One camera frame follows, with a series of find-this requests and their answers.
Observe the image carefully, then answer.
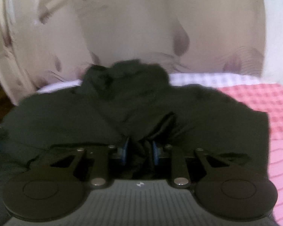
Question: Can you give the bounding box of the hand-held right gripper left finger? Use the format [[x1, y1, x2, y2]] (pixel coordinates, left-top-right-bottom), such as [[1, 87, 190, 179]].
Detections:
[[27, 137, 131, 189]]

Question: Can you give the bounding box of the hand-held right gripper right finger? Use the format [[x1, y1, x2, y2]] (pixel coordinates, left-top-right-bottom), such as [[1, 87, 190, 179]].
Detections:
[[152, 139, 250, 189]]

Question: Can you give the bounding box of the black jacket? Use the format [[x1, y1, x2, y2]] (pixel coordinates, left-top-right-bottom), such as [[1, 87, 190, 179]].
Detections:
[[0, 60, 270, 226]]

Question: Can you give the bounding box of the pink checkered bed sheet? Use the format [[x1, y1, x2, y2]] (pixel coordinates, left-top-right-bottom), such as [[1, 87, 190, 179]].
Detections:
[[35, 73, 283, 226]]

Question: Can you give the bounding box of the beige floral curtain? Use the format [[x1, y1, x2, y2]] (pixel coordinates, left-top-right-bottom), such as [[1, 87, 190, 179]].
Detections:
[[0, 0, 267, 104]]

